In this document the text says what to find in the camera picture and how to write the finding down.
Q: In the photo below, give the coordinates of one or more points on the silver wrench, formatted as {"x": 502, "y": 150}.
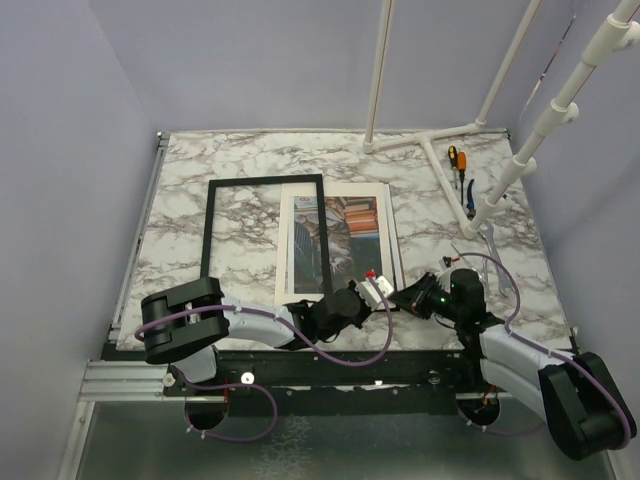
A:
{"x": 505, "y": 286}

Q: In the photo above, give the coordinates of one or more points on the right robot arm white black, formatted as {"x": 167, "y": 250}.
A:
{"x": 575, "y": 395}

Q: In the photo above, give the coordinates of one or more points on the white PVC pipe stand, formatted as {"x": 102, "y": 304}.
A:
{"x": 425, "y": 138}

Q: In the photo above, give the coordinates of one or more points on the photo with white mat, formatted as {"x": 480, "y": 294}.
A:
{"x": 357, "y": 232}

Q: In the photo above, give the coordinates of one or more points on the orange handle screwdriver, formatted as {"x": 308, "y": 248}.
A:
{"x": 461, "y": 164}

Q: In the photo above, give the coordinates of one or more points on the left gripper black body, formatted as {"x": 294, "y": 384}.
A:
{"x": 363, "y": 313}

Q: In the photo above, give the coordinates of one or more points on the aluminium rail left edge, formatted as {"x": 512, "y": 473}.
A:
{"x": 163, "y": 139}

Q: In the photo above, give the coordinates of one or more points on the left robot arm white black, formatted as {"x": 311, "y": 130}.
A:
{"x": 181, "y": 325}

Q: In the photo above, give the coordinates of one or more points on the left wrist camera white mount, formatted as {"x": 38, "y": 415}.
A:
{"x": 375, "y": 287}

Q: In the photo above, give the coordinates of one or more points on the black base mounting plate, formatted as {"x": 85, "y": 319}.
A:
{"x": 305, "y": 384}

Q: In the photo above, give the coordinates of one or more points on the blue handle pliers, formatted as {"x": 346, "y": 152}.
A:
{"x": 470, "y": 201}

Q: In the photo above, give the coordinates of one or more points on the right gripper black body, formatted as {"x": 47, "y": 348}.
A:
{"x": 435, "y": 299}

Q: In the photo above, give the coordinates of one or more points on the black picture frame brown backing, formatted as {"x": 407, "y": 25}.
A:
{"x": 246, "y": 236}

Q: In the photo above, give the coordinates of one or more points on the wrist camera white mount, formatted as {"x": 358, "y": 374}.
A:
{"x": 375, "y": 287}
{"x": 447, "y": 266}

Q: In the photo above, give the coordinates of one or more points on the white PVC jointed pole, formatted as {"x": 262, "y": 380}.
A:
{"x": 617, "y": 32}

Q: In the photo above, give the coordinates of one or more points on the aluminium front extrusion rail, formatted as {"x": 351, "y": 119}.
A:
{"x": 121, "y": 381}

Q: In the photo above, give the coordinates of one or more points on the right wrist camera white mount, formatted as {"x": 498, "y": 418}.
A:
{"x": 447, "y": 266}

